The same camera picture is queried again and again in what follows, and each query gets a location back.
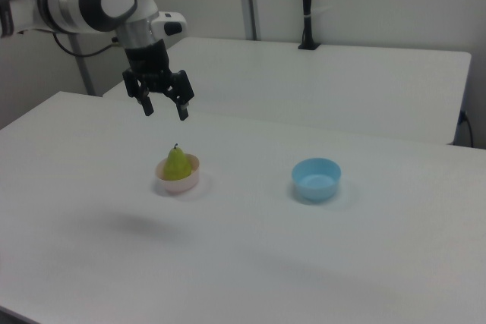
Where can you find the green pear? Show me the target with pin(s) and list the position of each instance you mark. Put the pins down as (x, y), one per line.
(175, 166)

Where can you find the pink plastic bowl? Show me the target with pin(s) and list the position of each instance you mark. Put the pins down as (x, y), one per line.
(178, 186)

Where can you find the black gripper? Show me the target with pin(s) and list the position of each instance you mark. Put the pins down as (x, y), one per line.
(148, 62)

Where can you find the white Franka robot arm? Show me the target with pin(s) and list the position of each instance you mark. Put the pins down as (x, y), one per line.
(114, 1)

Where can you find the blue plastic bowl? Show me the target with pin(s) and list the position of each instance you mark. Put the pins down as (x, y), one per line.
(315, 183)

